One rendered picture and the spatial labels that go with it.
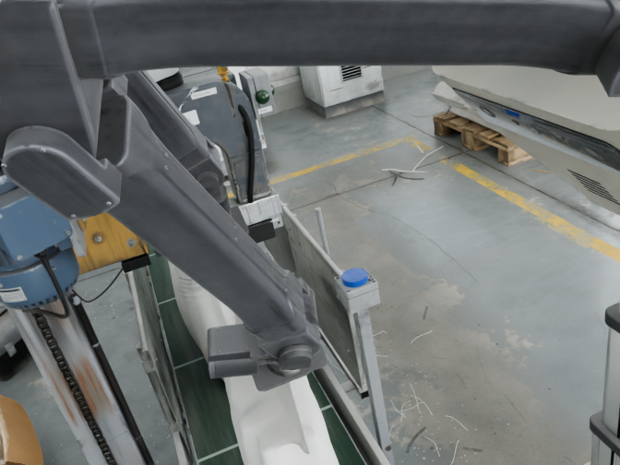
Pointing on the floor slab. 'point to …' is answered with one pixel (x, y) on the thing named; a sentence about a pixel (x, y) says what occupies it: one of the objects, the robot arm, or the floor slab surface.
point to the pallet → (479, 137)
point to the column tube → (82, 365)
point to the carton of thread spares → (17, 435)
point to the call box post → (374, 382)
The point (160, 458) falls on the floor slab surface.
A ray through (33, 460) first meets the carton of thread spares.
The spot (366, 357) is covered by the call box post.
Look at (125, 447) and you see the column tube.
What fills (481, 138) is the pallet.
